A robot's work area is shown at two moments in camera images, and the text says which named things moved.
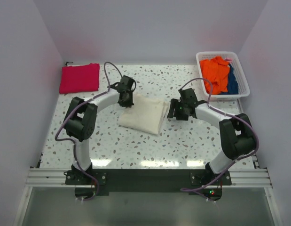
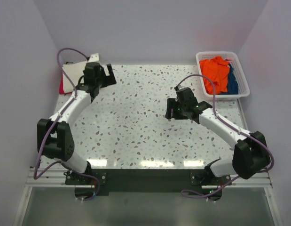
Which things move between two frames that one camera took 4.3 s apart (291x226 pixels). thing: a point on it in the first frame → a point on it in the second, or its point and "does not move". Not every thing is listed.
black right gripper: [174, 104] does not move
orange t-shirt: [216, 70] does not move
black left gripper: [129, 103] → [108, 80]
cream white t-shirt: [146, 114] → [74, 71]
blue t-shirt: [232, 85] does not move
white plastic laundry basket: [243, 88] does not move
